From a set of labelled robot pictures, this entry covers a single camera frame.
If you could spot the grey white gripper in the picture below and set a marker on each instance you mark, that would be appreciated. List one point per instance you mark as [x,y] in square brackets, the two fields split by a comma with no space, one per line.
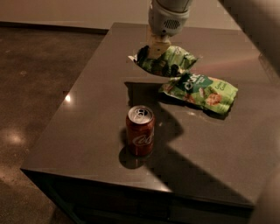
[164,23]

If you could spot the green jalapeno chip bag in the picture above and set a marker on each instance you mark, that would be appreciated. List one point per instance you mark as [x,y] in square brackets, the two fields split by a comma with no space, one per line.
[174,62]

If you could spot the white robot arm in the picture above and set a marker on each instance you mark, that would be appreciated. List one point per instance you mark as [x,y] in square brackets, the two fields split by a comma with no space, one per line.
[259,19]

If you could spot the red coke can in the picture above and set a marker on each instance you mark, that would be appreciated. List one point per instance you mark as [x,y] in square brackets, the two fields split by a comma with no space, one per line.
[140,123]

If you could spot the green snack bag with logo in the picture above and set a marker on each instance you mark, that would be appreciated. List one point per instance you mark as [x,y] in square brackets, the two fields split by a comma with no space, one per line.
[202,91]

